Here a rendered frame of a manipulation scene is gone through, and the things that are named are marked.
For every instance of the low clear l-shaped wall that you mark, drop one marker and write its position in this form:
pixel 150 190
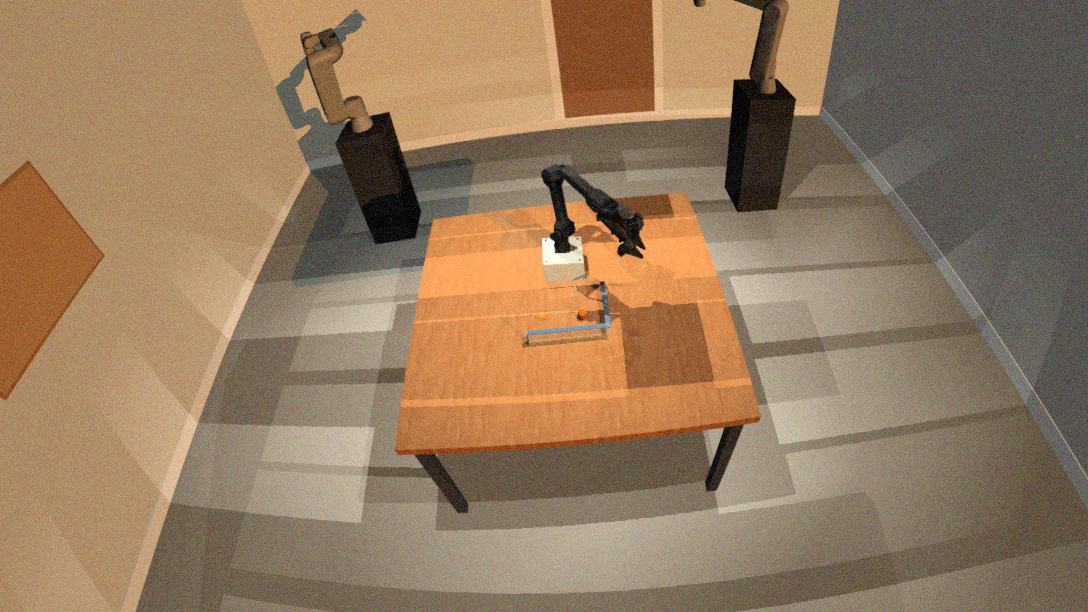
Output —
pixel 569 336

